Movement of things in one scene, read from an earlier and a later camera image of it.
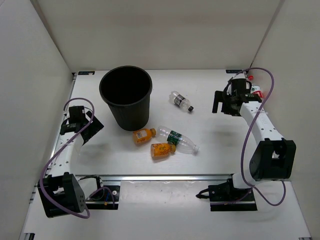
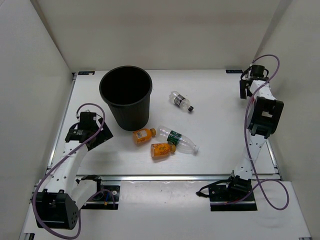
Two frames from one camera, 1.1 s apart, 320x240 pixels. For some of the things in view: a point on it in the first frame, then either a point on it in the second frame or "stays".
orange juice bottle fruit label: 162,149 stays
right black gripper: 222,96 to 244,84
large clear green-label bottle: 182,143 stays
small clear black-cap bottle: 180,100 stays
